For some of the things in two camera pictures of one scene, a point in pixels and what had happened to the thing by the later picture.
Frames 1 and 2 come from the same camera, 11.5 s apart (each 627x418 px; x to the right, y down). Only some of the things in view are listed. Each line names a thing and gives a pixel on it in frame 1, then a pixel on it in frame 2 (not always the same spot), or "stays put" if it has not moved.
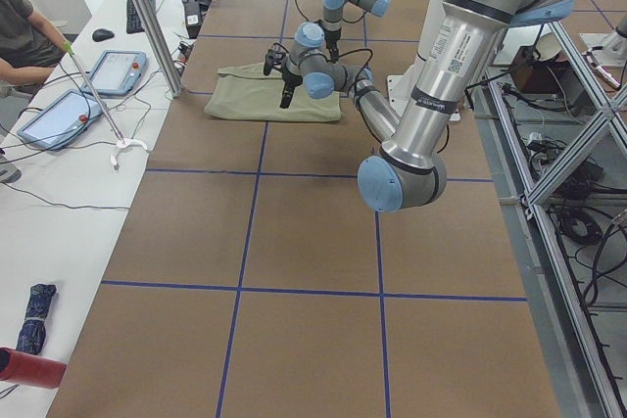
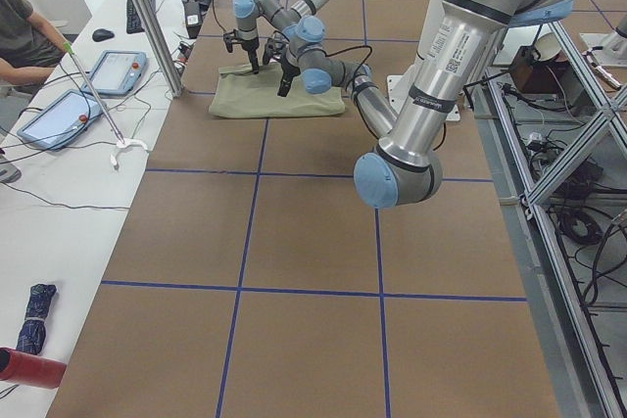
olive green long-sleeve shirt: [246, 92] stays put
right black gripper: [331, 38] → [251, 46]
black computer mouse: [102, 34] stays put
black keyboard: [133, 23] stays put
